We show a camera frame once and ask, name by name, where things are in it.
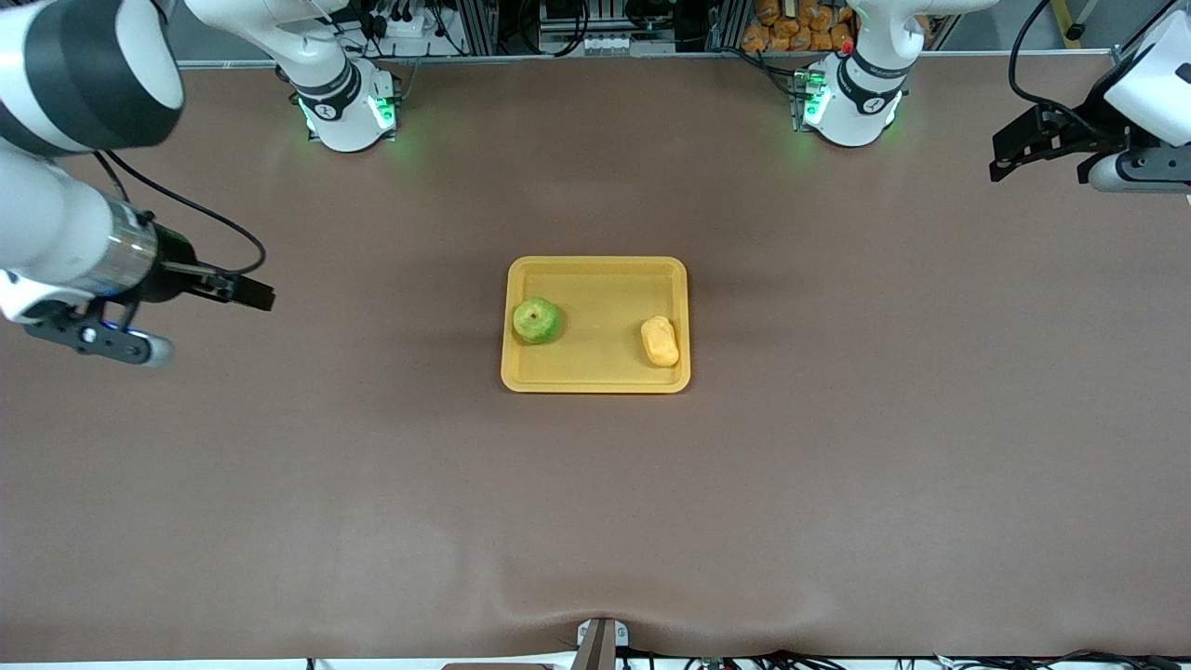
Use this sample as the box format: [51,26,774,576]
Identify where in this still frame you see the bag of orange items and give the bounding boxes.
[741,0,859,54]

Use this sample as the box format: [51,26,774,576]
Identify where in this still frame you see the green apple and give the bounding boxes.
[513,296,563,346]

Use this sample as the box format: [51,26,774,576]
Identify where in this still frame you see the grey metal mount bracket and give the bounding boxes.
[576,616,630,670]

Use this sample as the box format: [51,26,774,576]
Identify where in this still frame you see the yellow potato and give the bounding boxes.
[640,315,681,369]

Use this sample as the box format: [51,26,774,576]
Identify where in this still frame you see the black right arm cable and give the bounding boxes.
[91,147,268,277]

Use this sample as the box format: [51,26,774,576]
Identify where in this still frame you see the white power strip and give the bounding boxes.
[366,0,440,40]

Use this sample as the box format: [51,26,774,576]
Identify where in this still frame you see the yellow plastic tray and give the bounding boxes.
[501,256,691,395]

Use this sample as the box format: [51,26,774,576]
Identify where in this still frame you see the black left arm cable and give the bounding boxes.
[1009,0,1113,124]

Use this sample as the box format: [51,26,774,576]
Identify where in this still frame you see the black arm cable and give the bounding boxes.
[1009,0,1113,124]
[91,147,268,277]

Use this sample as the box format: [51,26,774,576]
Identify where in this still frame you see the table cover mat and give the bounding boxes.
[0,51,1191,663]

